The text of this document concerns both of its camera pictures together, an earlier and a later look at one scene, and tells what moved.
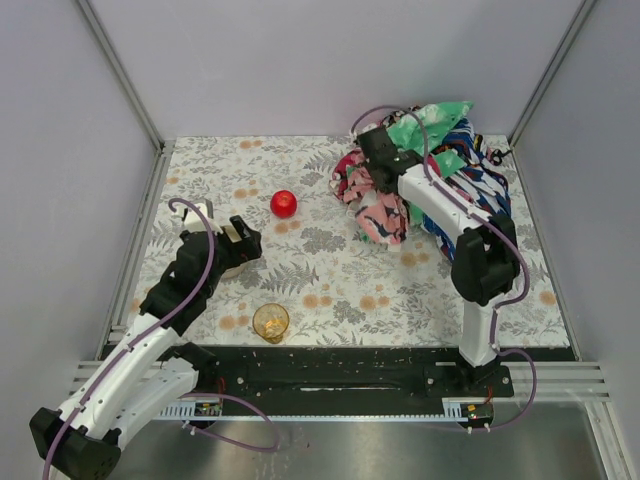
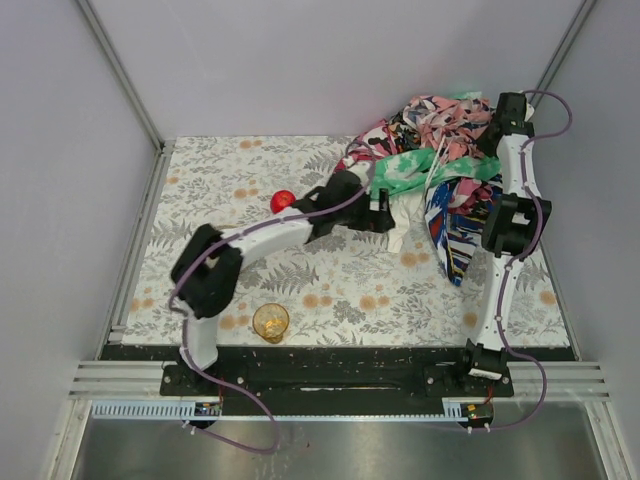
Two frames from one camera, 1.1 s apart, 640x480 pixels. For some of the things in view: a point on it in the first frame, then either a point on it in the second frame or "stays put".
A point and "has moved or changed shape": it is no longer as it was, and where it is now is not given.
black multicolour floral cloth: [393, 117] -> [404, 135]
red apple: [283, 204] stays put
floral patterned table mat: [319, 281] stays put
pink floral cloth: [382, 217] -> [449, 125]
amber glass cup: [270, 321] stays put
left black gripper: [245, 240] -> [377, 214]
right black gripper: [373, 145] -> [493, 130]
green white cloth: [418, 131] has moved or changed shape
